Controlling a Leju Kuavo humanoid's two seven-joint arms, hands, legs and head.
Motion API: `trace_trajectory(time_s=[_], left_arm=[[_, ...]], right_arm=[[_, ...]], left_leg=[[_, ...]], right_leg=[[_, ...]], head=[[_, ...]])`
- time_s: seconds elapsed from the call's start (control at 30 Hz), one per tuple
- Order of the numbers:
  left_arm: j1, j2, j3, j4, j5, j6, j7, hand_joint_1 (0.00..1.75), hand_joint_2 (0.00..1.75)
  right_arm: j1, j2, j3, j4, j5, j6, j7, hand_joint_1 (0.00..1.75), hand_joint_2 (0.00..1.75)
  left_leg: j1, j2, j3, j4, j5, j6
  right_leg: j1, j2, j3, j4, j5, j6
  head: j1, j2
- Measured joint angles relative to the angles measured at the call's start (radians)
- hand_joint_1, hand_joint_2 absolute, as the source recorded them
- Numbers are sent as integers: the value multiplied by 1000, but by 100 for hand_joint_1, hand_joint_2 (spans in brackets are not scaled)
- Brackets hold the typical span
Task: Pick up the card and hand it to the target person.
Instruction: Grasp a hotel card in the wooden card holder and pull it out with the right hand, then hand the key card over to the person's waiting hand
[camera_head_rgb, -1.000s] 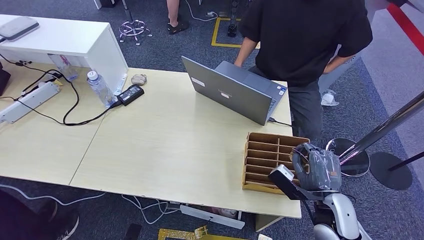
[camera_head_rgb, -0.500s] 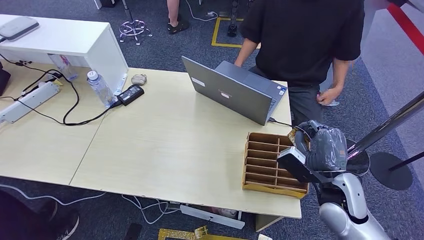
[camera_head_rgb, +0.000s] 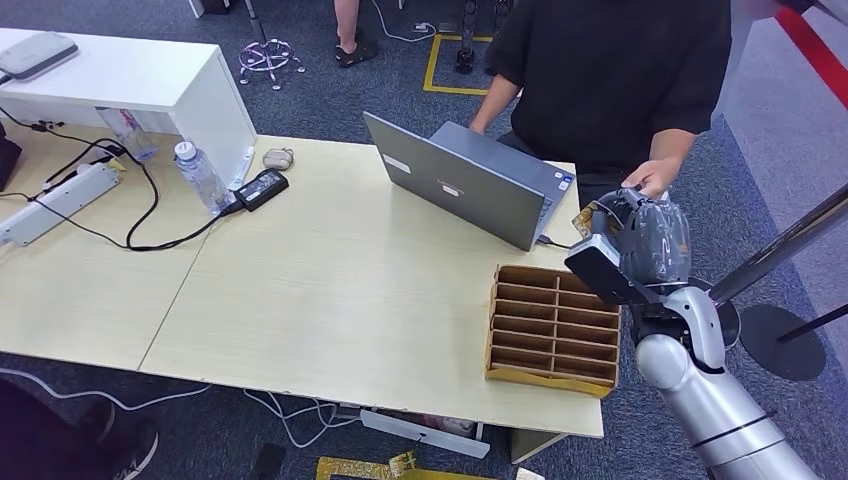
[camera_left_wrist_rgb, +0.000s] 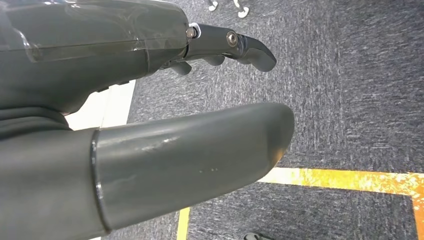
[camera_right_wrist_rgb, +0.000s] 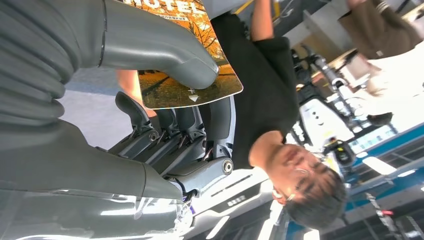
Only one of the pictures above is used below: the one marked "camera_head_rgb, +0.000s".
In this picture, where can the person's left hand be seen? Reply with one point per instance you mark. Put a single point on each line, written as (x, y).
(652, 175)

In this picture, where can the person's right hand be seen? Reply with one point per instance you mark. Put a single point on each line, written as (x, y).
(477, 126)

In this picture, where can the person's left forearm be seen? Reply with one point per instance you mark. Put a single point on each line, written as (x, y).
(670, 146)

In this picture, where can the person's right forearm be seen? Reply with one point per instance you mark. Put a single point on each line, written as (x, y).
(493, 99)

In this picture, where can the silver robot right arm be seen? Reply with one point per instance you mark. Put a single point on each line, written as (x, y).
(709, 391)

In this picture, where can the person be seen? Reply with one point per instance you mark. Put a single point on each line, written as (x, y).
(596, 79)

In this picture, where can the wooden card organizer box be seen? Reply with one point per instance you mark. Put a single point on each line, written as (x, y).
(550, 331)

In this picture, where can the grey laptop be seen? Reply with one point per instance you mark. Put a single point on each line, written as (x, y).
(457, 182)

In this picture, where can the black stand leg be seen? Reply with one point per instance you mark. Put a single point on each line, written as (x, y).
(465, 46)

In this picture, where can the bystander's leg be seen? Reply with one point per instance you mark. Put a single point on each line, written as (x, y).
(350, 33)

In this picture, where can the red barrier belt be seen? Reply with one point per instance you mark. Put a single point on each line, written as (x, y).
(811, 54)

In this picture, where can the beige earbuds case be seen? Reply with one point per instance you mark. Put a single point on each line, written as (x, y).
(277, 159)

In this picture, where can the chrome stool base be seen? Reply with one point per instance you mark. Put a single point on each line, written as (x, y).
(268, 56)

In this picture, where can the black power adapter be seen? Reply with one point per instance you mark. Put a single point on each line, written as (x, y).
(262, 189)

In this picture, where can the clear water bottle white cap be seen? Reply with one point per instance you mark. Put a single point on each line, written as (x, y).
(201, 177)

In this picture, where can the white table foot bar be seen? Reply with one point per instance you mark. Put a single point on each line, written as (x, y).
(424, 434)

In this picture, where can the white desk shelf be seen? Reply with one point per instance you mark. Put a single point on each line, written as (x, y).
(132, 83)

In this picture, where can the yellow cardboard piece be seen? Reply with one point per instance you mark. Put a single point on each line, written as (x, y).
(371, 469)

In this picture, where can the white power strip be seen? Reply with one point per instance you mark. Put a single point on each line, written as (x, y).
(60, 204)

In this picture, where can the grey flat device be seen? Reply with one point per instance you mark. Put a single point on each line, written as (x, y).
(34, 54)

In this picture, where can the black object at desk edge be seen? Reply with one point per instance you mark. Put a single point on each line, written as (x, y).
(6, 159)

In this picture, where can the black shoe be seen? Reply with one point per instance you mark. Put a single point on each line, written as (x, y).
(126, 450)

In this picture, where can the yellow floor tape frame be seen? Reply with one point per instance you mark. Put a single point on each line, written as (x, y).
(432, 66)

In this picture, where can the black pale wrist camera box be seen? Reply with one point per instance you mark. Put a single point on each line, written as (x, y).
(599, 272)

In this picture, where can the chrome stanchion post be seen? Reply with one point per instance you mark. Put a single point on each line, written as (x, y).
(782, 245)

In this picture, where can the black stanchion post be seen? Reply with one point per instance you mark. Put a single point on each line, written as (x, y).
(782, 341)

